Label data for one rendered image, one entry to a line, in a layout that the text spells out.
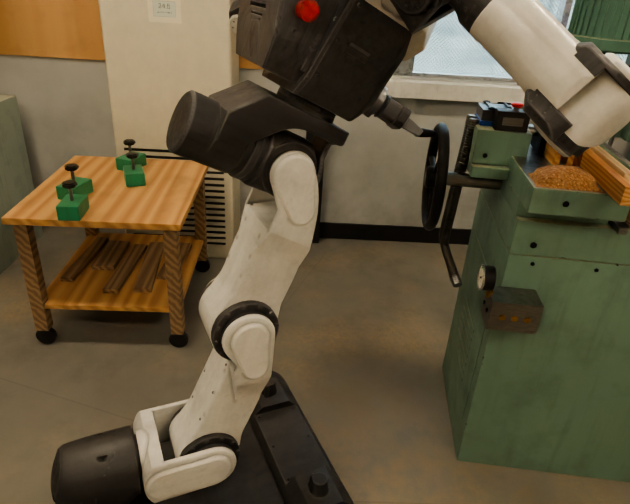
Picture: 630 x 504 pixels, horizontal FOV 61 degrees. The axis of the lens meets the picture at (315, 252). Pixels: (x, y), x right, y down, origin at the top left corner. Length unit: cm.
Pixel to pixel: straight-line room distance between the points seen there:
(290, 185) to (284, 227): 9
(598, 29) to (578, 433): 107
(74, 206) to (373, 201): 156
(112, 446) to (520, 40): 109
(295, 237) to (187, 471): 58
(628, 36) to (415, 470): 125
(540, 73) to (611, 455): 131
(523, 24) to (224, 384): 88
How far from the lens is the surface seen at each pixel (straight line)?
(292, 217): 101
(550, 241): 139
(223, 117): 94
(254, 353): 113
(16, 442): 191
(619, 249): 145
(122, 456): 130
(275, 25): 89
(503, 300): 136
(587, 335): 156
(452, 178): 150
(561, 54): 80
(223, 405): 126
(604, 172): 135
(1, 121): 278
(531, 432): 174
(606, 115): 84
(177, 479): 131
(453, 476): 176
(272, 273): 109
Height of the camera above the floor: 129
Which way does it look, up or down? 28 degrees down
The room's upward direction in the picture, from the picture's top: 4 degrees clockwise
